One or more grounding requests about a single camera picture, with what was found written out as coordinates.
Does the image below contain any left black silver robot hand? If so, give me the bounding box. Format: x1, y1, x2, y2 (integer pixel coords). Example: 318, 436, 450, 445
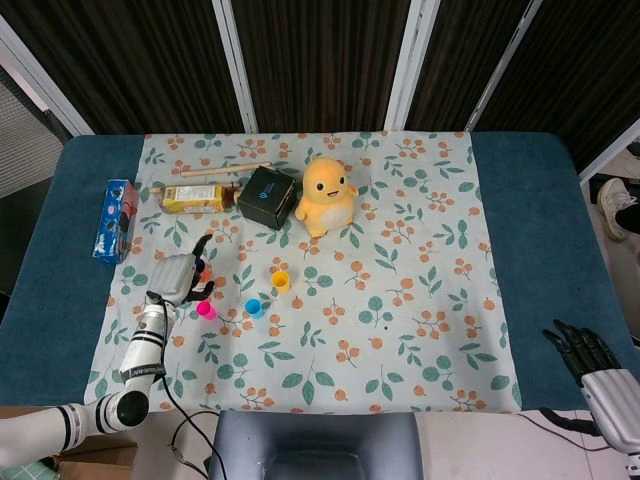
147, 233, 216, 307

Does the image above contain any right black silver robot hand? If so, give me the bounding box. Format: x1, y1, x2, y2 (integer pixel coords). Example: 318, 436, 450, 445
539, 319, 640, 455

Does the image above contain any blue cookie box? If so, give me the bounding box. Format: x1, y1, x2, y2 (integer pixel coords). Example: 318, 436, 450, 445
91, 178, 141, 266

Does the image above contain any yellow label drink bottle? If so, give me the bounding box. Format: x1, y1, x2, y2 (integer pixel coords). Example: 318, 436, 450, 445
159, 183, 244, 215

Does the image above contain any wooden stick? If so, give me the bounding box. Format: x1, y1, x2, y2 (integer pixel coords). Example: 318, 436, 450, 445
180, 161, 272, 179

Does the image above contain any black cardboard box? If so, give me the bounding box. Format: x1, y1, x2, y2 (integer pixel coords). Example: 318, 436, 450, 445
236, 166, 297, 231

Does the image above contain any teal table cover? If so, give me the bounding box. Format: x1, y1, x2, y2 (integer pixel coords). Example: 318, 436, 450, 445
0, 130, 640, 412

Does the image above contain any yellow plush toy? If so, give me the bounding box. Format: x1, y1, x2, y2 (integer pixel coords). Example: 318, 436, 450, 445
293, 156, 360, 239

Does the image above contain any floral print tablecloth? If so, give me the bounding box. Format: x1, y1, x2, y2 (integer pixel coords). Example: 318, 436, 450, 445
83, 130, 524, 415

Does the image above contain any black trouser leg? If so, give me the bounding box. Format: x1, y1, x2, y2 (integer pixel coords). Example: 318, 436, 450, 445
617, 195, 640, 232

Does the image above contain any gray mesh partition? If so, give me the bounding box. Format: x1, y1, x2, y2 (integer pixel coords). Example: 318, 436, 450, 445
0, 67, 69, 201

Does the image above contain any white sneaker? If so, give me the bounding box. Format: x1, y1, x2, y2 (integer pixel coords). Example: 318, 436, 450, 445
598, 178, 639, 242

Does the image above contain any brown cardboard box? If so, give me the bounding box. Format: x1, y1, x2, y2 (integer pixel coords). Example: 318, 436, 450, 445
51, 436, 139, 480

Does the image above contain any dark folding screen panel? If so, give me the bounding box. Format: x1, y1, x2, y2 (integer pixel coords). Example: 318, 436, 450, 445
464, 0, 640, 187
212, 0, 441, 134
0, 0, 259, 137
384, 0, 544, 132

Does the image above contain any green cutting mat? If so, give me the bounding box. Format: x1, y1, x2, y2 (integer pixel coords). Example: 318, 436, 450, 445
0, 455, 57, 480

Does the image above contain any thin black cable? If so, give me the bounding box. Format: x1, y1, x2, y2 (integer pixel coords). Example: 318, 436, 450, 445
514, 413, 604, 452

